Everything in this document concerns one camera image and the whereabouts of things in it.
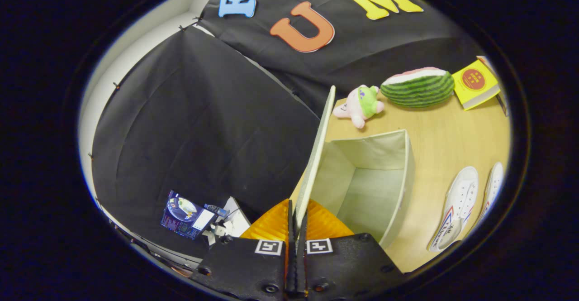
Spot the beige book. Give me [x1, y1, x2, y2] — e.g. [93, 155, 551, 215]
[476, 55, 498, 76]

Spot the pink and green plush toy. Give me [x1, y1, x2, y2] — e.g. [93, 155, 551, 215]
[332, 85, 385, 129]

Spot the white small device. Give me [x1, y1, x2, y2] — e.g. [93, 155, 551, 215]
[202, 196, 251, 246]

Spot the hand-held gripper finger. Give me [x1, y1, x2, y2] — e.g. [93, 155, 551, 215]
[190, 198, 297, 299]
[296, 199, 405, 299]

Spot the blue printed carton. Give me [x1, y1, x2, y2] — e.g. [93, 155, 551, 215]
[161, 190, 217, 240]

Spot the beige fabric storage box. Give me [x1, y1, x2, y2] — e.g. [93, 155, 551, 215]
[293, 85, 416, 249]

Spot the yellow book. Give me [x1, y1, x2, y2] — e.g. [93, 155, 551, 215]
[452, 59, 501, 110]

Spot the watermelon slice plush pillow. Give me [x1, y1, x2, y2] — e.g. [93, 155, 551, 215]
[380, 67, 455, 108]

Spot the white canvas shoe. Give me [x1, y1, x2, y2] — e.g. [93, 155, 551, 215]
[427, 166, 479, 253]
[475, 162, 504, 222]

